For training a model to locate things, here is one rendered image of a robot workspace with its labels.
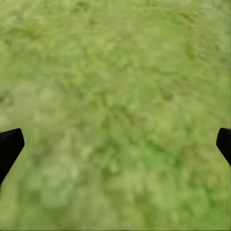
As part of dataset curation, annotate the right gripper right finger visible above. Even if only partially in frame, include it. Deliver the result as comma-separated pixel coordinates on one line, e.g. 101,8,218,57
216,128,231,166

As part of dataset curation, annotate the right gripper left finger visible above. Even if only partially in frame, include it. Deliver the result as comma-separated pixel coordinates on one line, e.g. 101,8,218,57
0,128,25,185

